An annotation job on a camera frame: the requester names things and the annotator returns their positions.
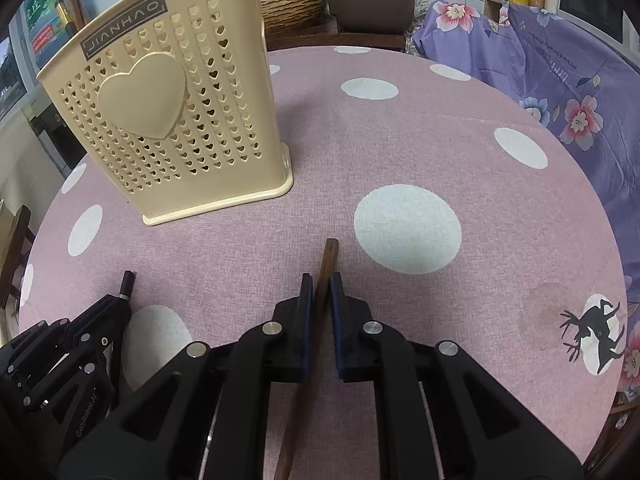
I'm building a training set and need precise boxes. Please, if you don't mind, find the pink polka-dot tablecloth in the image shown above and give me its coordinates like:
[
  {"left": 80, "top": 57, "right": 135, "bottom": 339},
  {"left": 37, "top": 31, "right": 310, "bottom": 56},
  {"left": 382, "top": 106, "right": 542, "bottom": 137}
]
[{"left": 17, "top": 45, "right": 632, "bottom": 480}]

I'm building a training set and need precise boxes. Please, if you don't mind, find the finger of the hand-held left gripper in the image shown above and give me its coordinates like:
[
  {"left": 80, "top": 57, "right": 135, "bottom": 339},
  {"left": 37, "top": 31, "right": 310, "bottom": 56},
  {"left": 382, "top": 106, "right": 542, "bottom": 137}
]
[
  {"left": 67, "top": 295, "right": 132, "bottom": 342},
  {"left": 82, "top": 315, "right": 132, "bottom": 362}
]

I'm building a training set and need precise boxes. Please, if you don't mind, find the cream plastic utensil holder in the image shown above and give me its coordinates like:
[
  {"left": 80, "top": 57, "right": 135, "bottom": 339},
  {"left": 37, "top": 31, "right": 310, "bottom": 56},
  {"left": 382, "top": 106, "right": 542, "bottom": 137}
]
[{"left": 36, "top": 0, "right": 295, "bottom": 227}]

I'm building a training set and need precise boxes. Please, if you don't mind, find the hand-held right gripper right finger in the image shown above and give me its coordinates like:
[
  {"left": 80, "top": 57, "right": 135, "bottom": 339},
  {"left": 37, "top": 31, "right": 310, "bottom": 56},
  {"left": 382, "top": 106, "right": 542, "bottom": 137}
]
[{"left": 327, "top": 272, "right": 586, "bottom": 480}]

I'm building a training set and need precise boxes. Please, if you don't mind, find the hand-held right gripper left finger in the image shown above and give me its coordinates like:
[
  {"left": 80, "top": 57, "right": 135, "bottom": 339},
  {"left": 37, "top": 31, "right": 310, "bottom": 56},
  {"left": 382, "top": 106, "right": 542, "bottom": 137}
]
[{"left": 57, "top": 272, "right": 316, "bottom": 480}]

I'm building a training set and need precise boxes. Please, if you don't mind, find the wicker basin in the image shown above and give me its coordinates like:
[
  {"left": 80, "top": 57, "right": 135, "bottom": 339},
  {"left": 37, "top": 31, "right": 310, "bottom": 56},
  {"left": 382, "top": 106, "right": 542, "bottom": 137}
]
[{"left": 259, "top": 0, "right": 329, "bottom": 34}]

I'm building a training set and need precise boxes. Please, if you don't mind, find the sliding window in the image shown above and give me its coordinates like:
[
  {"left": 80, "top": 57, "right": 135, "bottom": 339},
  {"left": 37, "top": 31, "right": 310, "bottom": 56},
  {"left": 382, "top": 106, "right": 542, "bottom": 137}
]
[{"left": 0, "top": 35, "right": 29, "bottom": 122}]

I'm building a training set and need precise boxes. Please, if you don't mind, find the wooden stool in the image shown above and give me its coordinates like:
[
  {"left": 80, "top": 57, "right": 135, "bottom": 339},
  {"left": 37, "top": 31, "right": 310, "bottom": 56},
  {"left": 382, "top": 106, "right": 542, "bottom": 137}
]
[{"left": 0, "top": 205, "right": 37, "bottom": 312}]

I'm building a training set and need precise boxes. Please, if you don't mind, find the water dispenser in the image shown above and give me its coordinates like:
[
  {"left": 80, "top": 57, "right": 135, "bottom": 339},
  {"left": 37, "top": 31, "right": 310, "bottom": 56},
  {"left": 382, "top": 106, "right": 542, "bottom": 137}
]
[{"left": 27, "top": 102, "right": 91, "bottom": 174}]

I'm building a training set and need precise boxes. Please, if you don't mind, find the small wooden box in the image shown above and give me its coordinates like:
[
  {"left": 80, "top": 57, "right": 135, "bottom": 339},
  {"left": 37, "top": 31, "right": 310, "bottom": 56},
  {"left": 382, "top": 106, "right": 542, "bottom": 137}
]
[{"left": 482, "top": 0, "right": 507, "bottom": 27}]

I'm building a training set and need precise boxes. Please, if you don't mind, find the purple floral cloth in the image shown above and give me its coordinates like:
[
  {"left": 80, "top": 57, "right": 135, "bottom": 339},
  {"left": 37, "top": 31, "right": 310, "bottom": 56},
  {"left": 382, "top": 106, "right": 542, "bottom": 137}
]
[{"left": 407, "top": 0, "right": 640, "bottom": 406}]

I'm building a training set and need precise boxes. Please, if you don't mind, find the white microwave oven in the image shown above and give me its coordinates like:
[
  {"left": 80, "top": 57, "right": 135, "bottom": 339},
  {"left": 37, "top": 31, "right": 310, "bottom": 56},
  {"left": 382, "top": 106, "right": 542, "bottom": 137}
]
[{"left": 557, "top": 0, "right": 627, "bottom": 44}]

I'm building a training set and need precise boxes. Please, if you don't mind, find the brown cream rice cooker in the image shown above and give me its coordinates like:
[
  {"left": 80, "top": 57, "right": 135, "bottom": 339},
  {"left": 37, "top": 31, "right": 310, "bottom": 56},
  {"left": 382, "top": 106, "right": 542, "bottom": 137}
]
[{"left": 325, "top": 0, "right": 417, "bottom": 36}]

